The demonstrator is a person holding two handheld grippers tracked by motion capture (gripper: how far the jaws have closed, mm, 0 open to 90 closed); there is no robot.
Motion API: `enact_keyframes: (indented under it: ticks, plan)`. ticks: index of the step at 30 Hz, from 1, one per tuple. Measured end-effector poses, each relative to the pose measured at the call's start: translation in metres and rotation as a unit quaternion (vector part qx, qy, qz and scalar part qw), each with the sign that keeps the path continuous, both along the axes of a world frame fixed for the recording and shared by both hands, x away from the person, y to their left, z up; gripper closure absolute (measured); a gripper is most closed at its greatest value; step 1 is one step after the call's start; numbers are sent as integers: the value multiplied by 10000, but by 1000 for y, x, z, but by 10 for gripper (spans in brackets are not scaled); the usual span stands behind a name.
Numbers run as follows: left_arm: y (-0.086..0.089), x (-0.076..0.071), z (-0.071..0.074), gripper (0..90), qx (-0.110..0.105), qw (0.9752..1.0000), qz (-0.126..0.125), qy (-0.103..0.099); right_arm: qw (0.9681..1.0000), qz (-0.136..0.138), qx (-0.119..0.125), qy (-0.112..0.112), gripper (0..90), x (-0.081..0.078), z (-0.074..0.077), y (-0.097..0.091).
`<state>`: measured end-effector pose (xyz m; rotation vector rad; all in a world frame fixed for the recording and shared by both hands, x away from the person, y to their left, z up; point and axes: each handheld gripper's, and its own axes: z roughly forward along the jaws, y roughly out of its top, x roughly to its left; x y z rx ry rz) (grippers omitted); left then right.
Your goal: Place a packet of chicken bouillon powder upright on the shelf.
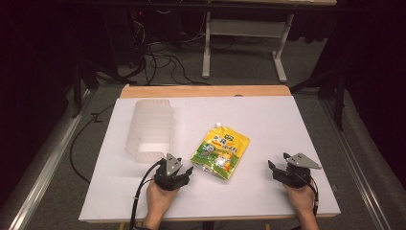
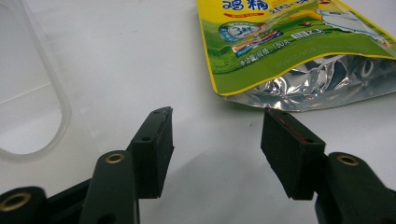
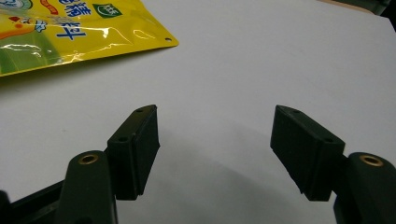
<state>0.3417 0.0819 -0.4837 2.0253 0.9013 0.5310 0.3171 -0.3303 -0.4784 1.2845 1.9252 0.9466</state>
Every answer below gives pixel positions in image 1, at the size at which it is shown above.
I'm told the person's left hand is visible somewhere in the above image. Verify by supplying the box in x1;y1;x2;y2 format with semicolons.
146;180;180;222

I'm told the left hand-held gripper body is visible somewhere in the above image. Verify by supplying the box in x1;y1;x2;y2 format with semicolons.
154;152;192;192

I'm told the person's right hand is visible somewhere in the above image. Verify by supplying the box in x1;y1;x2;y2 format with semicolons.
282;182;316;216

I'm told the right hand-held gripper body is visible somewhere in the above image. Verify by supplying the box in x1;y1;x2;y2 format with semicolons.
271;152;323;189

